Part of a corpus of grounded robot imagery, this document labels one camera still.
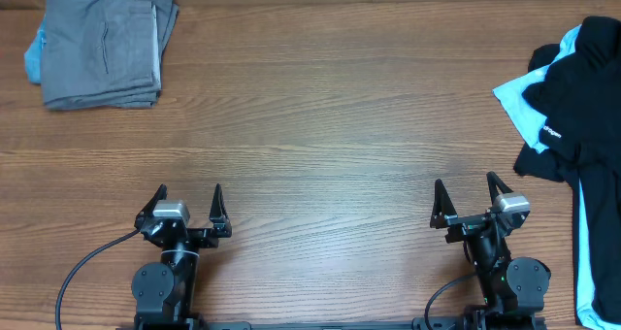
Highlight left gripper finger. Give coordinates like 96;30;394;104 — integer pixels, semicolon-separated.
134;183;167;229
209;183;229;227

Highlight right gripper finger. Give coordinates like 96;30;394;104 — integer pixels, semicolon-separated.
430;179;458;229
486;171;513;204

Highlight black polo shirt with logo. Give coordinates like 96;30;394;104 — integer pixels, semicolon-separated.
523;16;620;182

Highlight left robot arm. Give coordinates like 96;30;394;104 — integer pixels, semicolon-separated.
131;184;232;329

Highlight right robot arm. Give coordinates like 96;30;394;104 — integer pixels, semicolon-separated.
423;171;551;330

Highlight black garment under blue shirt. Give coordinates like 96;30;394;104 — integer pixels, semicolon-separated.
513;43;621;324

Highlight folded grey trousers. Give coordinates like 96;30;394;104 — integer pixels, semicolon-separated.
41;0;179;110

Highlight folded blue garment under trousers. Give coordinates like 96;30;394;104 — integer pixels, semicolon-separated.
24;19;47;84

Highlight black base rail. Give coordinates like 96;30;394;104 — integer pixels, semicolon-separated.
115;315;547;330

